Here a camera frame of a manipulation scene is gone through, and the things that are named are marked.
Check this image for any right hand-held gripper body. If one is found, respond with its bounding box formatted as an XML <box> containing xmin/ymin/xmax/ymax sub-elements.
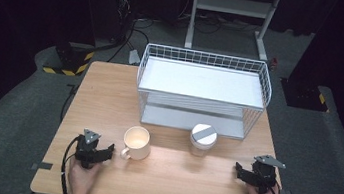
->
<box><xmin>247</xmin><ymin>153</ymin><xmax>288</xmax><ymax>194</ymax></box>

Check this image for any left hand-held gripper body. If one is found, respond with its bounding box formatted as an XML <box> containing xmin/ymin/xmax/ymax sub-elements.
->
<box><xmin>72</xmin><ymin>127</ymin><xmax>103</xmax><ymax>171</ymax></box>

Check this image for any cream ceramic cup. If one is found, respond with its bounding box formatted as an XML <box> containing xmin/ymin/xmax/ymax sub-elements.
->
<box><xmin>118</xmin><ymin>123</ymin><xmax>155</xmax><ymax>164</ymax></box>

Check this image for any clear jar with white lid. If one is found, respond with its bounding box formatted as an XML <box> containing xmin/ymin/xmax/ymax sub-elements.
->
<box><xmin>186</xmin><ymin>122</ymin><xmax>220</xmax><ymax>160</ymax></box>

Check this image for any white wire shelf rack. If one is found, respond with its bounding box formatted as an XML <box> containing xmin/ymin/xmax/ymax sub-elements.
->
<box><xmin>130</xmin><ymin>42</ymin><xmax>278</xmax><ymax>144</ymax></box>

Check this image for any black base with striped edge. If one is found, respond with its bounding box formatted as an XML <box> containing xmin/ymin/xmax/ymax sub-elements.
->
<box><xmin>41</xmin><ymin>38</ymin><xmax>96</xmax><ymax>80</ymax></box>
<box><xmin>277</xmin><ymin>76</ymin><xmax>333</xmax><ymax>114</ymax></box>

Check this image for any grey box on floor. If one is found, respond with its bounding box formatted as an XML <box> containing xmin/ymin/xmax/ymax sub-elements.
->
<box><xmin>127</xmin><ymin>48</ymin><xmax>143</xmax><ymax>67</ymax></box>

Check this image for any small red object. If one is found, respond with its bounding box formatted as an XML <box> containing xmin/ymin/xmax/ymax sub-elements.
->
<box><xmin>268</xmin><ymin>57</ymin><xmax>280</xmax><ymax>72</ymax></box>

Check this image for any white metal stand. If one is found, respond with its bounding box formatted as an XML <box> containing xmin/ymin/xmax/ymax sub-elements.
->
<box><xmin>183</xmin><ymin>0</ymin><xmax>284</xmax><ymax>63</ymax></box>

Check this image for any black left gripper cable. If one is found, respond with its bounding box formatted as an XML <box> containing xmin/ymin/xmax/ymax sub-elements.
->
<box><xmin>57</xmin><ymin>133</ymin><xmax>86</xmax><ymax>194</ymax></box>

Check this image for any black cable beside table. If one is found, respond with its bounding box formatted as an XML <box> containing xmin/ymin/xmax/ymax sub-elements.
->
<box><xmin>59</xmin><ymin>82</ymin><xmax>79</xmax><ymax>125</ymax></box>

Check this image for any black floor cable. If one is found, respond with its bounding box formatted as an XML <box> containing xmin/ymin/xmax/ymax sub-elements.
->
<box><xmin>92</xmin><ymin>13</ymin><xmax>154</xmax><ymax>68</ymax></box>

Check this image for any dark equipment rack with wires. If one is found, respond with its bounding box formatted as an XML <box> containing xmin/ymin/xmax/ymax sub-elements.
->
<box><xmin>105</xmin><ymin>0</ymin><xmax>140</xmax><ymax>47</ymax></box>

